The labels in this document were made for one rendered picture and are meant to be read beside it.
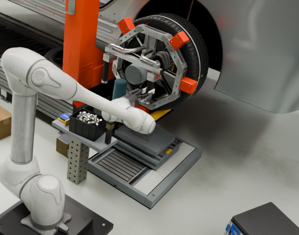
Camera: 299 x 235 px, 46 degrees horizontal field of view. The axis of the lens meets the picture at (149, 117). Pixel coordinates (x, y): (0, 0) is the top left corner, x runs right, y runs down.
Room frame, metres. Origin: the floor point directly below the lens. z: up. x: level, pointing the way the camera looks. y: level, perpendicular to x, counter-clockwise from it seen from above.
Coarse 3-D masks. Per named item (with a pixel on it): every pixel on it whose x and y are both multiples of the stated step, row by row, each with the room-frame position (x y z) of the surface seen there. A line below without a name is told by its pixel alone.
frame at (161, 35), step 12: (144, 24) 2.26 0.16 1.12; (132, 36) 2.24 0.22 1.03; (156, 36) 2.15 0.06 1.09; (168, 36) 2.13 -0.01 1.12; (168, 48) 2.11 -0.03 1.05; (120, 60) 2.31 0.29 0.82; (180, 60) 2.07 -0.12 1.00; (120, 72) 2.32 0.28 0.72; (180, 72) 2.05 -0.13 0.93; (168, 96) 2.07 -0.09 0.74
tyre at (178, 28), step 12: (156, 24) 2.25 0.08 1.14; (168, 24) 2.22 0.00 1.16; (180, 24) 2.29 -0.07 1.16; (120, 36) 2.38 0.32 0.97; (192, 36) 2.24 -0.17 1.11; (180, 48) 2.16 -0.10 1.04; (192, 48) 2.15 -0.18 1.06; (204, 48) 2.28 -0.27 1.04; (192, 60) 2.12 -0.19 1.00; (204, 60) 2.24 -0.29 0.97; (192, 72) 2.10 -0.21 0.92; (204, 72) 2.23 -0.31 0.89; (180, 96) 2.12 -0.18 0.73; (156, 108) 2.19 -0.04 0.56; (168, 108) 2.15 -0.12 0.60
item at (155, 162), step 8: (112, 136) 2.32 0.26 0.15; (120, 144) 2.24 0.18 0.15; (128, 144) 2.26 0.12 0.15; (176, 144) 2.40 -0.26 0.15; (128, 152) 2.20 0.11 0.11; (136, 152) 2.16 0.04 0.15; (144, 152) 2.19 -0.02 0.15; (160, 152) 2.24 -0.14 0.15; (168, 152) 2.21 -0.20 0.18; (144, 160) 2.13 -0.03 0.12; (152, 160) 2.10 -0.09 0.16; (160, 160) 2.11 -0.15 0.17
